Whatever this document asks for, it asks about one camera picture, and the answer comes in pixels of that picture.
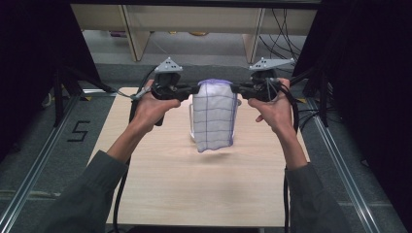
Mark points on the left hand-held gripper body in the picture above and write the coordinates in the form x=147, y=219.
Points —
x=166, y=84

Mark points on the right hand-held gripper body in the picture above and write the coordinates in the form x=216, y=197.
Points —
x=264, y=85

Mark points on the white cloth with purple grid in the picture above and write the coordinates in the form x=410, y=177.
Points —
x=213, y=116

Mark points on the person's right hand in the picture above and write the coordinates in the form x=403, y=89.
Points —
x=277, y=111

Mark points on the person's left hand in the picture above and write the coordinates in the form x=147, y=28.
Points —
x=149, y=111

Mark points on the yellow round object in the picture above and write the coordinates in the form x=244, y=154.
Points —
x=198, y=33

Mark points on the black metal stand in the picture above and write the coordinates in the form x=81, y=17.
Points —
x=324, y=97
x=58, y=97

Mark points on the beige wooden cabinet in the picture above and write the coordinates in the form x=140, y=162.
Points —
x=194, y=19

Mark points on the purple object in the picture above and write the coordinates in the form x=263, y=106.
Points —
x=116, y=33

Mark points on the black curtain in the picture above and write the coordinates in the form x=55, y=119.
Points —
x=29, y=48
x=372, y=64

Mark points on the aluminium floor rail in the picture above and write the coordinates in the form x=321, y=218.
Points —
x=35, y=168
x=340, y=168

